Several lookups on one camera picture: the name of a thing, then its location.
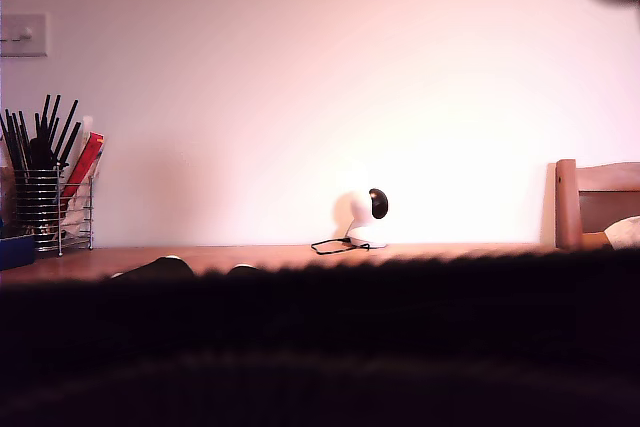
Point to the blue box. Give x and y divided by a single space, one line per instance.
15 254

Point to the wooden chair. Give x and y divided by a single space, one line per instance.
567 207

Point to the white paper sleeve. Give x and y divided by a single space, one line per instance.
88 127

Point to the white light switch plate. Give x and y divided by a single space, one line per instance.
30 42

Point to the black shorts with white hem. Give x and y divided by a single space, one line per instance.
320 347

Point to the white tissue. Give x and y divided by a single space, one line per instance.
625 234

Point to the red paper packet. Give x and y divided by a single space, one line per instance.
87 157

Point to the black chopstick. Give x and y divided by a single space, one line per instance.
12 139
65 129
52 114
71 143
44 112

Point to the white round webcam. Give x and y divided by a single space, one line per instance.
360 207

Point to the tan cardboard box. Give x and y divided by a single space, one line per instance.
595 241

